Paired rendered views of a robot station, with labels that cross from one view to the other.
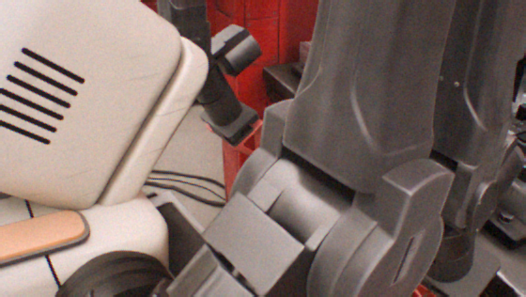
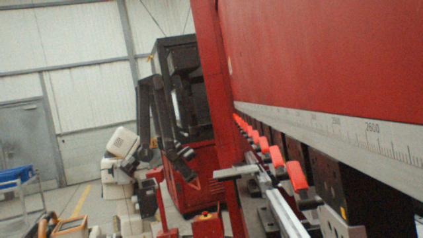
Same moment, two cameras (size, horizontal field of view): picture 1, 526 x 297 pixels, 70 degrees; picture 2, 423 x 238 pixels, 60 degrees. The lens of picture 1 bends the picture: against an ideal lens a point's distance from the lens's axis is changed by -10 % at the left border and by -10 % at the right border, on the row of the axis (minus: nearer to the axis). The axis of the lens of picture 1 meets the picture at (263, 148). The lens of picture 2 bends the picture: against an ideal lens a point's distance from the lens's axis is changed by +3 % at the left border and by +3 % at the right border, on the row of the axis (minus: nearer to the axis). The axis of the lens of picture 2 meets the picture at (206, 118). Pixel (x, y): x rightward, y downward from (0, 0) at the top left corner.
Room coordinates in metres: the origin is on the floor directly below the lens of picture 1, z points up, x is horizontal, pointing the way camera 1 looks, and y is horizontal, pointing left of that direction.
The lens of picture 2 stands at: (-1.32, -1.10, 1.45)
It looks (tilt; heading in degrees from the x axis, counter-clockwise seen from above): 3 degrees down; 24
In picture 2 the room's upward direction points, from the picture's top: 10 degrees counter-clockwise
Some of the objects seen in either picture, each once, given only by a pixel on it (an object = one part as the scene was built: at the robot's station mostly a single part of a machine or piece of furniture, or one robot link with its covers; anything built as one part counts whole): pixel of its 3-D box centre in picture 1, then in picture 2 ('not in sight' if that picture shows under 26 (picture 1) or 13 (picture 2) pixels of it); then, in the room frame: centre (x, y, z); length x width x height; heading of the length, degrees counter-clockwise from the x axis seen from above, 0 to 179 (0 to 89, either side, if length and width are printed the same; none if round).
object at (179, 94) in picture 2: not in sight; (182, 108); (1.60, 0.46, 1.42); 0.45 x 0.12 x 0.36; 34
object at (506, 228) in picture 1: (467, 196); (253, 187); (0.64, -0.42, 0.89); 0.30 x 0.05 x 0.03; 22
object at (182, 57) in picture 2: not in sight; (188, 95); (1.69, 0.42, 1.53); 0.51 x 0.25 x 0.85; 34
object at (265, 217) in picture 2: not in sight; (267, 221); (0.12, -0.64, 0.89); 0.30 x 0.05 x 0.03; 22
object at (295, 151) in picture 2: not in sight; (317, 173); (-0.57, -0.98, 1.26); 0.15 x 0.09 x 0.17; 22
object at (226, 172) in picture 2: not in sight; (234, 171); (0.64, -0.32, 1.00); 0.26 x 0.18 x 0.01; 112
